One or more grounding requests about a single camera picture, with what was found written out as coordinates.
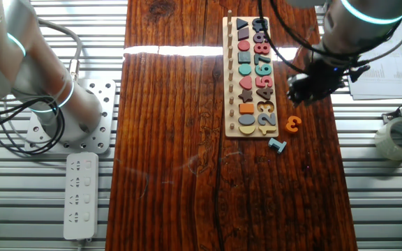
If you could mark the dark green number seven piece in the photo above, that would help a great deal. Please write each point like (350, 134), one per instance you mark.
(261, 58)

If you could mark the printed paper sheet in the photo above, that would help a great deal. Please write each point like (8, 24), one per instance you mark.
(389, 80)

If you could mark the brown number four piece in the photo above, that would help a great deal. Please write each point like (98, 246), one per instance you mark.
(264, 93)

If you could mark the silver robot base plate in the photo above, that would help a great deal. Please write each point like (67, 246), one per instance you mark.
(106, 104)

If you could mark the teal number six piece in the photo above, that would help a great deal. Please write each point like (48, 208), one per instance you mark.
(261, 70)

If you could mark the orange rectangle piece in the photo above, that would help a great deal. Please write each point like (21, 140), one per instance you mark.
(246, 108)

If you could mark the wooden shape puzzle board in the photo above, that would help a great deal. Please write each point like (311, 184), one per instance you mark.
(234, 69)

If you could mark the orange number three piece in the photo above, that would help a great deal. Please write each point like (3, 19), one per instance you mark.
(292, 124)

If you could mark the cream semicircle piece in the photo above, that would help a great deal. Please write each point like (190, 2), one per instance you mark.
(247, 130)

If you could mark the dark green square piece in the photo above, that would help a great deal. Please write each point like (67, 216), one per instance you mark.
(244, 57)

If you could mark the brown star piece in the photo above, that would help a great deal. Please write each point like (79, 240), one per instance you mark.
(245, 96)

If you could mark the navy number zero piece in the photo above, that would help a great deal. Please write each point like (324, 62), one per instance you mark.
(256, 25)

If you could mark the pink heart piece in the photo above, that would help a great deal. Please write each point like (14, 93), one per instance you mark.
(245, 82)

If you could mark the grey-blue oval piece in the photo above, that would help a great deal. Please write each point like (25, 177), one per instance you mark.
(246, 120)

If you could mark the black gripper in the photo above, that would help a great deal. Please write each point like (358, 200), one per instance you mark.
(326, 78)

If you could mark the pink number five piece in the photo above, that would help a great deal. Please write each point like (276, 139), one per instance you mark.
(264, 82)

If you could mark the cream number one piece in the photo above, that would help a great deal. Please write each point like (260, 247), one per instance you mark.
(267, 130)

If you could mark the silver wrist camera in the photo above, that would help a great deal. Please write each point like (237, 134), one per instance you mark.
(297, 79)

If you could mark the red circle piece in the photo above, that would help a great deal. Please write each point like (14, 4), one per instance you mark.
(244, 45)

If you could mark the purple trapezoid piece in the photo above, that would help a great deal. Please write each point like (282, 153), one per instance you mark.
(243, 33)

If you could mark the grey-blue number two piece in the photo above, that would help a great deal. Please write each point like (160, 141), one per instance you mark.
(267, 119)

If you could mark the red number eight piece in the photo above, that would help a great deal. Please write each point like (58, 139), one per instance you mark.
(259, 49)

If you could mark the white power strip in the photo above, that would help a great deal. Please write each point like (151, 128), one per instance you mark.
(81, 195)

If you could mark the clear tape roll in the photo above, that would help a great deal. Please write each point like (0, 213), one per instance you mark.
(384, 143)

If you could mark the navy triangle piece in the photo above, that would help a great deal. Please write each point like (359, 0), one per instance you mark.
(240, 23)

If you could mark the purple number nine piece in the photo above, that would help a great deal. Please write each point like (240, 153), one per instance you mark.
(258, 37)

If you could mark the teal octagon piece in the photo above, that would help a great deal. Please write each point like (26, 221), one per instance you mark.
(245, 69)

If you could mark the light blue number one piece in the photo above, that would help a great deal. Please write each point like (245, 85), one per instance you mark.
(277, 145)

